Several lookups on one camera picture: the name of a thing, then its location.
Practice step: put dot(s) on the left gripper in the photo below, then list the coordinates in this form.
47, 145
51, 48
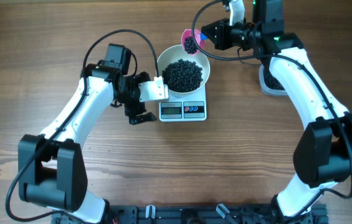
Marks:
131, 111

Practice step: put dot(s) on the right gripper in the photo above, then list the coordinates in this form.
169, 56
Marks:
221, 39

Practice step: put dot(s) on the pink scoop blue handle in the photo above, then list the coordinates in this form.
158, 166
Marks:
192, 40

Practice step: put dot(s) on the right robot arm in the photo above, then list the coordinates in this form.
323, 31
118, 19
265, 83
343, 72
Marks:
323, 156

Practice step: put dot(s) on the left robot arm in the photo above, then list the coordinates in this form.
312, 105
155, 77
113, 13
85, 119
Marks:
51, 168

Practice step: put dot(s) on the white digital kitchen scale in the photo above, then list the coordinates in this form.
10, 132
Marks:
183, 107

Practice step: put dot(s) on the black beans in bowl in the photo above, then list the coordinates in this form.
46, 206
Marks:
183, 76

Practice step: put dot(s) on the clear plastic container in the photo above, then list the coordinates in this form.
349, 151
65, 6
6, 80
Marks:
267, 90

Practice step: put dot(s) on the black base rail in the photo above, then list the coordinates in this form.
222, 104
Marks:
250, 213

